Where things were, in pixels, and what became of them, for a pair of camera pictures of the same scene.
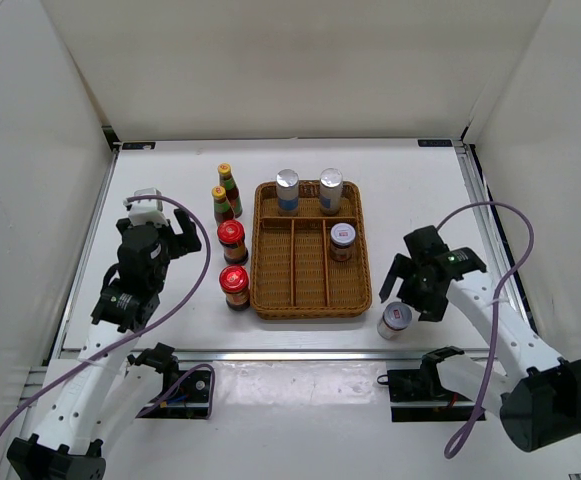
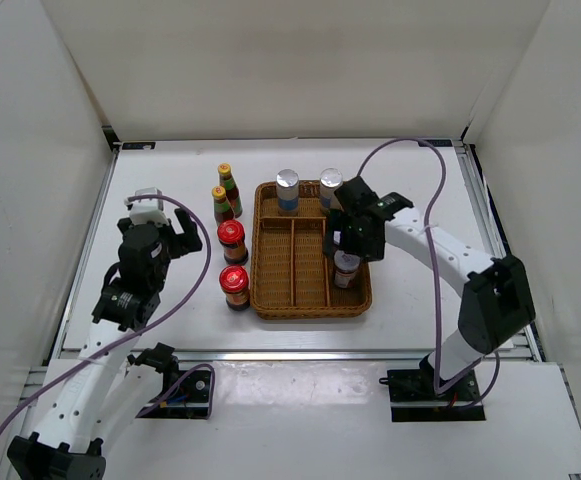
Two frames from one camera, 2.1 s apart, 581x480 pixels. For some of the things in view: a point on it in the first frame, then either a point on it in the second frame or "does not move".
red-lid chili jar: x=234 y=283 does not move
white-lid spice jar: x=395 y=317 to x=346 y=268
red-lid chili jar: x=231 y=235 does not move
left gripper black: x=186 y=241 does not move
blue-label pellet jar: x=331 y=191 does not move
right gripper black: x=431 y=308 to x=336 y=220
